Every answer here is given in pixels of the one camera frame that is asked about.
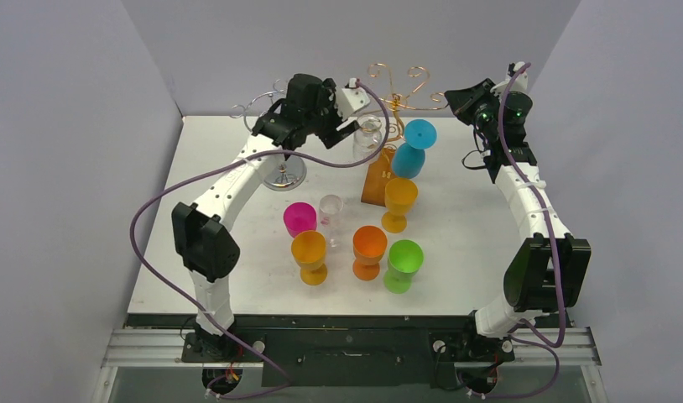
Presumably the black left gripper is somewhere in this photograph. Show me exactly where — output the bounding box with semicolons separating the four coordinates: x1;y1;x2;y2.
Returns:
303;81;357;147

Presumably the clear patterned wine glass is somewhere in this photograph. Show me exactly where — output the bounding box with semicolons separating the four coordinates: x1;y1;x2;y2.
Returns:
352;115;383;161

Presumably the gold wire glass rack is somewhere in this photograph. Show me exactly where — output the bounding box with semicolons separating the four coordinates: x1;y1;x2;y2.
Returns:
361;63;448;207

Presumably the blue plastic wine glass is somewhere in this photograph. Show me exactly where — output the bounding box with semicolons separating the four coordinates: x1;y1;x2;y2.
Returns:
391;119;437;179

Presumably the clear small wine glass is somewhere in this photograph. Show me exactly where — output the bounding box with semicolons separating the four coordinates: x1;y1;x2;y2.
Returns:
318;195;344;248

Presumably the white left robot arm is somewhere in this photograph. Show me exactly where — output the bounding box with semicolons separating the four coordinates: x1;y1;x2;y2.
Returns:
172;73;371;361

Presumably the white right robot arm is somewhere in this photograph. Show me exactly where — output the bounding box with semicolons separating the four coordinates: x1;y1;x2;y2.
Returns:
444;79;592;359

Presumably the yellow wine glass at back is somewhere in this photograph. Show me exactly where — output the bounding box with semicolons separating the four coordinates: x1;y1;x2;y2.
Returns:
381;177;419;233

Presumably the yellow wine glass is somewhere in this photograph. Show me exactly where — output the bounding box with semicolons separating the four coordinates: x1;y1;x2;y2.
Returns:
381;177;419;233
291;230;327;286

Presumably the pink plastic wine glass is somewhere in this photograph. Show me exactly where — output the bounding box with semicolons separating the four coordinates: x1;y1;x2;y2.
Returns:
283;202;317;238

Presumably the orange plastic wine glass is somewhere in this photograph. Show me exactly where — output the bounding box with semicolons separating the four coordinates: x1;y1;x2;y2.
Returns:
352;225;388;281

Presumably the yellow wine glass in front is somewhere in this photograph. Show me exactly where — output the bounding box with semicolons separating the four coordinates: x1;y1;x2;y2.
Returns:
291;230;327;286

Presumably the green plastic wine glass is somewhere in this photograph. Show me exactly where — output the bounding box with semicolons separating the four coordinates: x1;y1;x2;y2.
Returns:
383;239;425;294

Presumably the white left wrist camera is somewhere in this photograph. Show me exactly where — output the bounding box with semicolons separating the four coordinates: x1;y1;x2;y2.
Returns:
335;77;371;120

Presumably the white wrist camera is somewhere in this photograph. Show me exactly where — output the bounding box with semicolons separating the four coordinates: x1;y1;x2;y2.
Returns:
335;77;371;120
491;61;529;97

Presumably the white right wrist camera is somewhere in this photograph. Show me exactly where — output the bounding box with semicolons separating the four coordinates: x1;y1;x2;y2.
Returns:
491;61;529;97

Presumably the silver wire glass rack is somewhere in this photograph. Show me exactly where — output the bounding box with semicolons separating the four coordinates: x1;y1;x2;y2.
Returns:
231;78;308;192

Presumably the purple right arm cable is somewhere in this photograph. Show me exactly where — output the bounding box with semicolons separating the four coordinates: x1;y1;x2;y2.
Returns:
497;62;568;399

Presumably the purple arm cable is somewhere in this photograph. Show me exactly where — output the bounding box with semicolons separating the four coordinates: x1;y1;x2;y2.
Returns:
129;80;392;390
497;62;568;399

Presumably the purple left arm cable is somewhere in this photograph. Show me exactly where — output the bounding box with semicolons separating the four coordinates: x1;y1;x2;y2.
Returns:
129;80;392;390

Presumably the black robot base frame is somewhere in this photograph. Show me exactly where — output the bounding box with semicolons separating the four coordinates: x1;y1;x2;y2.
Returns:
124;312;571;403

